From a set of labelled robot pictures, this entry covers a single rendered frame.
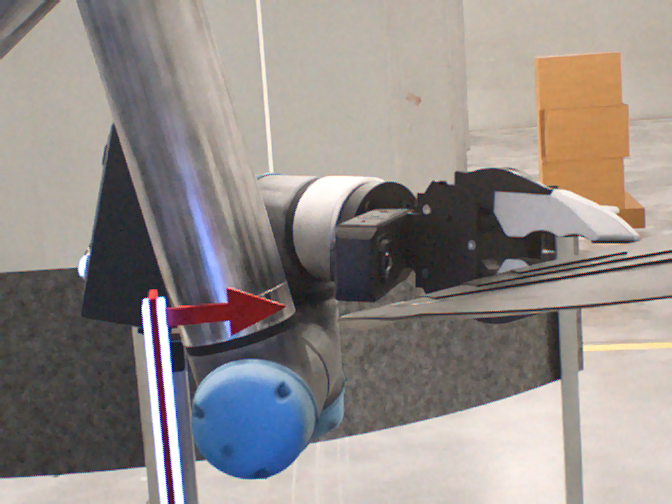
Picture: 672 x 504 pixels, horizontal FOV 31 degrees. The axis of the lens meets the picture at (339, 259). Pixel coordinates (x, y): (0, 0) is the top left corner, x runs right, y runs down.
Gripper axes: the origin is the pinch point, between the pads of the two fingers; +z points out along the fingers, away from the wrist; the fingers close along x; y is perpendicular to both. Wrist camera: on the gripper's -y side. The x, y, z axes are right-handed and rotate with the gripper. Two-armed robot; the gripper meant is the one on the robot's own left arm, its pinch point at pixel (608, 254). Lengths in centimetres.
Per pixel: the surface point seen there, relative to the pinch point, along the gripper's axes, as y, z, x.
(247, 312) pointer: -20.2, -6.8, 2.2
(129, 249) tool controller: 8, -58, 4
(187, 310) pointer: -22.5, -8.5, 2.1
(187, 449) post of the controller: 9, -51, 22
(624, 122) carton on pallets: 671, -434, -27
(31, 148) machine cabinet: 291, -570, -5
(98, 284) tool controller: 5, -60, 7
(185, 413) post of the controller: 9, -51, 19
